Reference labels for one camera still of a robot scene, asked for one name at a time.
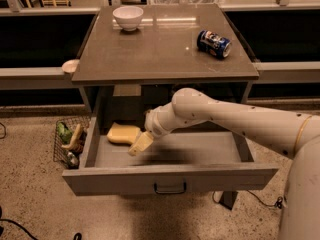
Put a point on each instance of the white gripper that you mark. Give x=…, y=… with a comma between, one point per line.
x=154, y=124

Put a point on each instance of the yellow sponge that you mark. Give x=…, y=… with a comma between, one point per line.
x=123, y=134

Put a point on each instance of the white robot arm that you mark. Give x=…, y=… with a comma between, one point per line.
x=296, y=136

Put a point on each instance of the open grey top drawer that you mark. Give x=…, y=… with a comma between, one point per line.
x=206, y=157

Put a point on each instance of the grey cabinet counter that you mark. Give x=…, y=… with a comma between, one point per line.
x=162, y=50

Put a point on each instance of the tan brush in basket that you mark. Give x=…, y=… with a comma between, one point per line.
x=75, y=144

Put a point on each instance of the green bag in basket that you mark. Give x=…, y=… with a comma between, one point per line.
x=64, y=132

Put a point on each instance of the small white round dish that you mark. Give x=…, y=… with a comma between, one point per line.
x=70, y=66

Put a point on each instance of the blue soda can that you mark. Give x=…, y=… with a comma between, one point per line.
x=213, y=44

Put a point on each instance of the white ceramic bowl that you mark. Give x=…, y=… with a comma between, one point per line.
x=128, y=17

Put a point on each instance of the black drawer handle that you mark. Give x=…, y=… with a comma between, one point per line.
x=170, y=189

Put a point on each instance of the black wire basket on floor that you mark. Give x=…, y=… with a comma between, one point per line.
x=70, y=159

